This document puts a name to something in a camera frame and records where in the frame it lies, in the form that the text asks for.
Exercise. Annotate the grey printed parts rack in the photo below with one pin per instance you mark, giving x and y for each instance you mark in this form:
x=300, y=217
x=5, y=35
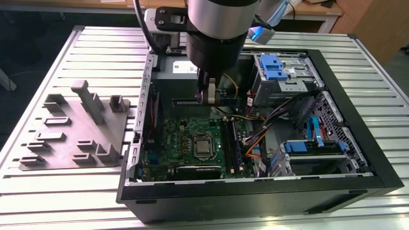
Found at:
x=73, y=134

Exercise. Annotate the silver CPU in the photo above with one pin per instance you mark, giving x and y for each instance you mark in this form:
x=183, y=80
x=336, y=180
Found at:
x=202, y=146

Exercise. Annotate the CPU socket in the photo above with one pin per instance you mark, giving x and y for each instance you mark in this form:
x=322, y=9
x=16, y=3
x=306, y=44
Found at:
x=193, y=146

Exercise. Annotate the green motherboard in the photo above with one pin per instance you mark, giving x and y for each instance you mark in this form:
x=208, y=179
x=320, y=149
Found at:
x=179, y=143

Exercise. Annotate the blue optical drive bracket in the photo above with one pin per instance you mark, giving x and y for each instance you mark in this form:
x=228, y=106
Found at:
x=272, y=72

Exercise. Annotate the metal optical drive cage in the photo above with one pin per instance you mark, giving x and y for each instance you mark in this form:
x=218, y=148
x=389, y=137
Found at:
x=288, y=88

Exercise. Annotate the grey power supply box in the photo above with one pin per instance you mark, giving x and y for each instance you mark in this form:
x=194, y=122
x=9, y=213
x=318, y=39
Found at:
x=172, y=81

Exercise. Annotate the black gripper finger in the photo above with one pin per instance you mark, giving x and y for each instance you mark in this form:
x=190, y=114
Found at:
x=213, y=95

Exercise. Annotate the black PC case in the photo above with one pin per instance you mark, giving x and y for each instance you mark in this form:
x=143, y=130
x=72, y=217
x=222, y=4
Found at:
x=256, y=198

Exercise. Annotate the RAM slot with white latches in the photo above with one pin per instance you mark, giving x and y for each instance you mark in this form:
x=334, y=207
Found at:
x=228, y=143

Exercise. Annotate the black graphics card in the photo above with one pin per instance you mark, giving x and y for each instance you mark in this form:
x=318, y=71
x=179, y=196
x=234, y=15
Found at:
x=197, y=171

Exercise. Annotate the metal disk bay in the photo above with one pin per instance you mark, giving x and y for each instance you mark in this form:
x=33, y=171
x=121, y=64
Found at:
x=281, y=167

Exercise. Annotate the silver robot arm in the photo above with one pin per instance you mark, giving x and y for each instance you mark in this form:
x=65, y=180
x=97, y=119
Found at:
x=220, y=19

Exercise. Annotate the silver camera with blue light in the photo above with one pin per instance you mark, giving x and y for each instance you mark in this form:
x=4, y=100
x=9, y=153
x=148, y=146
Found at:
x=261, y=36

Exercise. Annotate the blue disk carrier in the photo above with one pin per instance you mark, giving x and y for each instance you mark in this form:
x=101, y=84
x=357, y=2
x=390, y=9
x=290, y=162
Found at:
x=294, y=147

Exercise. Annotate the black RAM slot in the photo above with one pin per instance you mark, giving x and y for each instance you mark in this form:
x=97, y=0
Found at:
x=232, y=143

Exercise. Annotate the wooden desk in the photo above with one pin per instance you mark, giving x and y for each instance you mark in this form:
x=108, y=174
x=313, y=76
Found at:
x=96, y=3

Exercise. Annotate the black camera bracket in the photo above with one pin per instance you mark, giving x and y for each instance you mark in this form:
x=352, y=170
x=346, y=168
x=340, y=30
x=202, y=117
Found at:
x=165, y=26

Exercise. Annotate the brown wooden cabinet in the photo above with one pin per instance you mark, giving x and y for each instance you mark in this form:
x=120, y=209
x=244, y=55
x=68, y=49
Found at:
x=377, y=24

